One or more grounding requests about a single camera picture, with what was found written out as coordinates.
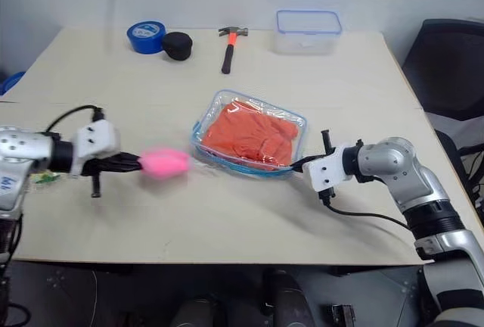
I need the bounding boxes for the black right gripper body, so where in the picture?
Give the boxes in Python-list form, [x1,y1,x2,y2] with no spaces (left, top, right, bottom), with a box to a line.
[319,129,335,155]

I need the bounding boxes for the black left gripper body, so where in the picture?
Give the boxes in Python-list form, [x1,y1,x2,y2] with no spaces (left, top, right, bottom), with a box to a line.
[80,152,126,199]

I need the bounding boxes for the pink fluffy cloth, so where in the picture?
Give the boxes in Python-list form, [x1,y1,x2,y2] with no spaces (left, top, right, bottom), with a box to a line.
[138,145,191,182]

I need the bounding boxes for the clear plastic pouch blue trim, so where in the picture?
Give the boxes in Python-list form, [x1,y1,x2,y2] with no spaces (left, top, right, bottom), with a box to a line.
[188,89,310,180]

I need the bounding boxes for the orange cloth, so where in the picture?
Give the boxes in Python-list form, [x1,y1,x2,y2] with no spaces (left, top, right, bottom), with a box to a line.
[200,101,299,167]

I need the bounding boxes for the small green wrapper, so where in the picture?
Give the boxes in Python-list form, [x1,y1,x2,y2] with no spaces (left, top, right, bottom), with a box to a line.
[31,172,62,185]

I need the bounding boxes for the clear container blue-rimmed lid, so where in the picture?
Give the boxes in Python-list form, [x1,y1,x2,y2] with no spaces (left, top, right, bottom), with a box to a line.
[274,9,343,56]

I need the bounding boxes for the blue round object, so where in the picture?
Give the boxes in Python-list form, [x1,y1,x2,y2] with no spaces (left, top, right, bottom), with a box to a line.
[0,70,26,97]

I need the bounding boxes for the black round tape roll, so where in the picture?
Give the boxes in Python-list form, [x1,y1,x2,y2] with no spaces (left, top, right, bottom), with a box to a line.
[161,31,194,61]

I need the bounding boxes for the blue tape roll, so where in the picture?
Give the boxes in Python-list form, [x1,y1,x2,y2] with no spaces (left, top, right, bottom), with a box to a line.
[126,19,168,55]

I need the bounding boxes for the dark rounded shape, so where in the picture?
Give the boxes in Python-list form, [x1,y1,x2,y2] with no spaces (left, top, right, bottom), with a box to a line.
[263,267,315,327]
[176,295,229,327]

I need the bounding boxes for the black office chair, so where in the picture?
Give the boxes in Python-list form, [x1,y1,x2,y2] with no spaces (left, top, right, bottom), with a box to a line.
[399,17,484,123]

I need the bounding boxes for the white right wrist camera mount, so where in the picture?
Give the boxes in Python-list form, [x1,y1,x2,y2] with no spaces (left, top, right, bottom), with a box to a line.
[301,145,352,193]

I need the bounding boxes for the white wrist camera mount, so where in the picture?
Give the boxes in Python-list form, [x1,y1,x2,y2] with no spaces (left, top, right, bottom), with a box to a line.
[69,119,122,177]
[301,145,352,193]

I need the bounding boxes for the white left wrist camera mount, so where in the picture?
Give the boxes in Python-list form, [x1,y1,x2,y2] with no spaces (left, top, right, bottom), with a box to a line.
[69,119,122,177]

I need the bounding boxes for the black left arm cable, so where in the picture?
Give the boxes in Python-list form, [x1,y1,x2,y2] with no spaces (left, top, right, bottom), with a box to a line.
[44,104,107,135]

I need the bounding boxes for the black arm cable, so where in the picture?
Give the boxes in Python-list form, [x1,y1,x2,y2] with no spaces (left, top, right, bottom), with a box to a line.
[319,186,414,230]
[44,104,107,135]

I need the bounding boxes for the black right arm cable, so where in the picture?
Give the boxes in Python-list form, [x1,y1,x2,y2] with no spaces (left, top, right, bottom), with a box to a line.
[319,186,414,230]

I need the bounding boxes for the hammer orange black handle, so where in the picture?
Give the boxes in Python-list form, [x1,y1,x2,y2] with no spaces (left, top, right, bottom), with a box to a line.
[217,26,250,75]

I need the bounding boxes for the black floor cables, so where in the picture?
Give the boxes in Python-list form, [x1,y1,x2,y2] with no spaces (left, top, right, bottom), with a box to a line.
[455,144,484,210]

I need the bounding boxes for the small black bracket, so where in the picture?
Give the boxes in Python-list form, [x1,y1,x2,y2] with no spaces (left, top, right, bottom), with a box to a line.
[326,303,357,327]

